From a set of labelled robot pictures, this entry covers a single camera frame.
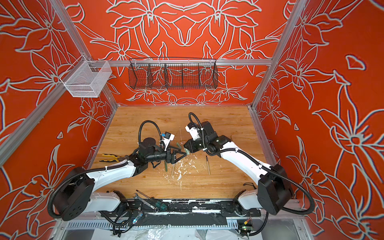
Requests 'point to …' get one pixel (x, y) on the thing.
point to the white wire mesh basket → (86, 78)
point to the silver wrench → (156, 209)
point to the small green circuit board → (247, 228)
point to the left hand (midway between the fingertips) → (183, 152)
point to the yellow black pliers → (118, 158)
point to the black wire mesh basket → (172, 73)
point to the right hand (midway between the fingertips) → (182, 145)
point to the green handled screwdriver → (159, 206)
